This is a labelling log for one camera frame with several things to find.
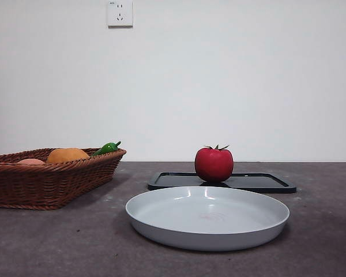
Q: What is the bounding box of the red tomato with green stem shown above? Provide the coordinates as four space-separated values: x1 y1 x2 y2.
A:
194 144 235 183

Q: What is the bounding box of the pale grey round plate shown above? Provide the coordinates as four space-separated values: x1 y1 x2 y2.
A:
125 185 291 252

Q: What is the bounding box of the yellow-orange potato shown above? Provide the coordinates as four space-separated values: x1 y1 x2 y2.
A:
47 147 91 164

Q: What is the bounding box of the pink egg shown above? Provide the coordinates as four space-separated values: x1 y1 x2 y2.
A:
17 158 46 166

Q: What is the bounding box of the white wall power socket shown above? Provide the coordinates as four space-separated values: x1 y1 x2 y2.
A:
107 0 134 29

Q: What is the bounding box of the brown wicker basket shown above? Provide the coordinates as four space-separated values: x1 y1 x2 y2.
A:
0 147 127 211

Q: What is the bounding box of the green pepper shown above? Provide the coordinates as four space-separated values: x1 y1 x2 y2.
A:
91 140 122 157

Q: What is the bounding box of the dark rectangular tray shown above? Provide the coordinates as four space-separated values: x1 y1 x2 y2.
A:
147 171 297 194

